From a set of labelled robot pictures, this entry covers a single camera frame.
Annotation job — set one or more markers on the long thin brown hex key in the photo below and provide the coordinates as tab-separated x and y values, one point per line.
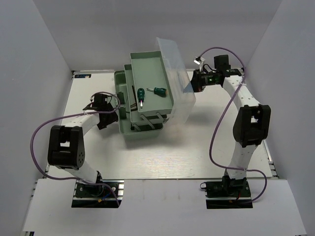
134	105

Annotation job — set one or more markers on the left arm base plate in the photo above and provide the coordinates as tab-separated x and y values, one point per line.
87	196

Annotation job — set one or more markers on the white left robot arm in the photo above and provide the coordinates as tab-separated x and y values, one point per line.
66	149

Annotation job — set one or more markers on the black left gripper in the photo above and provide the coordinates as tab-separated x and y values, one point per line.
113	117

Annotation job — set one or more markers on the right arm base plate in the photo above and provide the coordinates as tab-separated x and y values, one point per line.
217	197

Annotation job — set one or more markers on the green plastic toolbox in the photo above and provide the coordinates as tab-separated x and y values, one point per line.
162	68

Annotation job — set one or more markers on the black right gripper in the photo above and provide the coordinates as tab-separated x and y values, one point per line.
196	80

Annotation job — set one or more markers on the green orange stubby screwdriver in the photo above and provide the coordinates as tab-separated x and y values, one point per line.
162	92

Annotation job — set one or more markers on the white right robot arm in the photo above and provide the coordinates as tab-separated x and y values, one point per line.
252	122

